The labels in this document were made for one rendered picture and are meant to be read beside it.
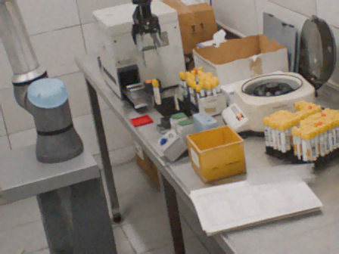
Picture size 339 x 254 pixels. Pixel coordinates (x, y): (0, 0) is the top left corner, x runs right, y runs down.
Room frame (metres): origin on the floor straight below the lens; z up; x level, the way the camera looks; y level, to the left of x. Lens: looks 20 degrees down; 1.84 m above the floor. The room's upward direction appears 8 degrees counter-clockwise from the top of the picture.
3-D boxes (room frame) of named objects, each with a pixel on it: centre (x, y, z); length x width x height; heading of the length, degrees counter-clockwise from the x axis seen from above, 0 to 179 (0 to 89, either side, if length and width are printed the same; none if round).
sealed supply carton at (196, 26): (3.25, -0.02, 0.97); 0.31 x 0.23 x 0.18; 11
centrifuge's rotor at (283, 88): (2.22, -0.27, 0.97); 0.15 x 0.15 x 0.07
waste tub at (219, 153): (1.92, -0.05, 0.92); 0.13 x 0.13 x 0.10; 14
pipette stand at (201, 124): (2.08, -0.04, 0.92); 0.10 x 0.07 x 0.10; 19
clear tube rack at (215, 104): (2.43, -0.04, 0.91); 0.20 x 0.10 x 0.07; 17
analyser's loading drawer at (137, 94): (2.57, 0.20, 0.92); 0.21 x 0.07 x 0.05; 17
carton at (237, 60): (2.59, -0.21, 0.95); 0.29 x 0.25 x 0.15; 107
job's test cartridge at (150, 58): (2.45, 0.12, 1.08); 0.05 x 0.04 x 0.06; 104
